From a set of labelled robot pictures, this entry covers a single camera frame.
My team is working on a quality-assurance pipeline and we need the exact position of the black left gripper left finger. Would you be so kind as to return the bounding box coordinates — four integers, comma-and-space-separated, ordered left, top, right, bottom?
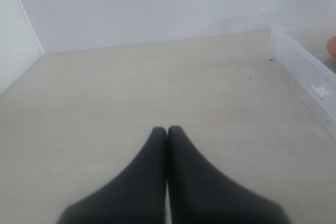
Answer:
58, 127, 167, 223

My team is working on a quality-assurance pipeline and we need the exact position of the brown egg back left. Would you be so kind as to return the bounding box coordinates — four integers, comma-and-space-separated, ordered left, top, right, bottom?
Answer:
327, 36, 336, 58

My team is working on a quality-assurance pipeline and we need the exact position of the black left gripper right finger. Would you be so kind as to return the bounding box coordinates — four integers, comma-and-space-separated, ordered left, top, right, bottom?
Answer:
167, 126, 286, 223

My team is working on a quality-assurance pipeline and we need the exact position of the clear plastic tray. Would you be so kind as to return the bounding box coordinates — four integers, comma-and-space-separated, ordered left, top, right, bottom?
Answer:
269, 22, 335, 135

